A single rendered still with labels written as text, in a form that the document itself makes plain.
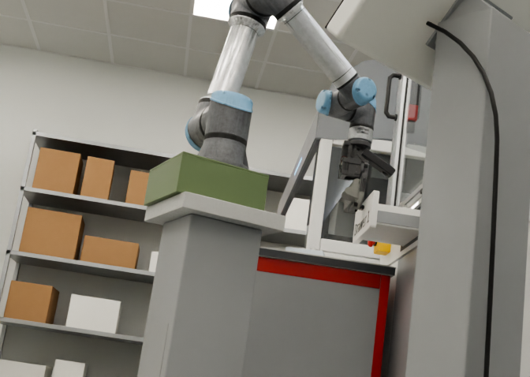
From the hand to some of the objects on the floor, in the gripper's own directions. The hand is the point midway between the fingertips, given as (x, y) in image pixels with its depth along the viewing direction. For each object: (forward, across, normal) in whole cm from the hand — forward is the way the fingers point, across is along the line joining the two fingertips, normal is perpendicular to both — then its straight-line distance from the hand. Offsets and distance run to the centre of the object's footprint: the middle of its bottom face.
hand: (359, 207), depth 255 cm
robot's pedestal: (+91, +31, -42) cm, 105 cm away
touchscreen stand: (+91, +101, +1) cm, 136 cm away
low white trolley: (+91, -41, -14) cm, 100 cm away
